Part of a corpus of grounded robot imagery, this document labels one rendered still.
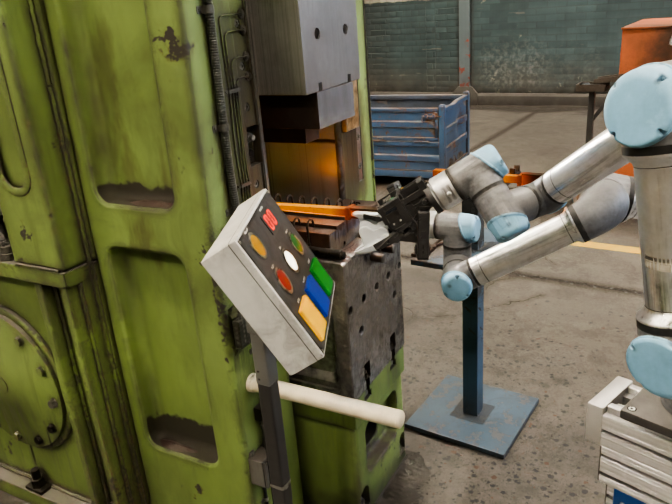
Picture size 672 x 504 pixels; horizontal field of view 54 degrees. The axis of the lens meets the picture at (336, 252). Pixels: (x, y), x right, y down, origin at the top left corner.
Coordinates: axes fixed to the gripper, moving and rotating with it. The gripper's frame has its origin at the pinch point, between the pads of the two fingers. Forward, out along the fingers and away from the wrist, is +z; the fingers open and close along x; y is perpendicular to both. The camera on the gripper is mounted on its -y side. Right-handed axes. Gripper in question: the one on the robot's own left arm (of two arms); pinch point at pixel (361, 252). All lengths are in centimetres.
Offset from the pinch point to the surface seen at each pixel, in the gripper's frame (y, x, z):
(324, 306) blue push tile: -2.1, 12.0, 10.3
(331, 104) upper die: 26.5, -41.5, -6.6
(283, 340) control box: 1.6, 27.0, 15.6
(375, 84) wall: -61, -908, 43
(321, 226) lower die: -0.1, -41.4, 15.1
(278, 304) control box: 8.2, 27.0, 12.0
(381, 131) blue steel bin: -49, -428, 26
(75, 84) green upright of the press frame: 67, -30, 42
